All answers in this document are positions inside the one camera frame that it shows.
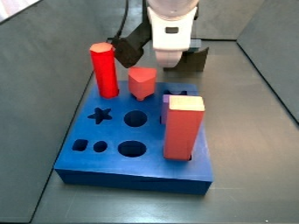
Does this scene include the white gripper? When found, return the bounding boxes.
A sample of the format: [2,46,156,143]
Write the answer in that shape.
[147,8,198,67]

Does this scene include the blue square-circle object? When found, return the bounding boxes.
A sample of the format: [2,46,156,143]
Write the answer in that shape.
[190,38,202,52]

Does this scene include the black curved fixture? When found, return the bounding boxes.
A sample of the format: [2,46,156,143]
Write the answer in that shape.
[163,47,210,72]

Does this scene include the red square peg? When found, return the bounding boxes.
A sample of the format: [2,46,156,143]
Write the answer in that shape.
[163,95,206,161]

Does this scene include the red pentagon peg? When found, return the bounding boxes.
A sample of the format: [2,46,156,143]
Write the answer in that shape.
[128,66,156,101]

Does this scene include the red hexagonal peg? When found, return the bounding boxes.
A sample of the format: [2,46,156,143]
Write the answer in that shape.
[90,42,119,99]

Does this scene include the purple peg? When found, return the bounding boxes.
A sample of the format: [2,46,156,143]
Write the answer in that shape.
[160,94,171,124]

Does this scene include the blue shape-sorter base block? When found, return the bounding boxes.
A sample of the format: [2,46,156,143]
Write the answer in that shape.
[54,81,214,195]

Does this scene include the black camera cable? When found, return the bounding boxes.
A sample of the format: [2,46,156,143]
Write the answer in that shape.
[107,0,131,45]

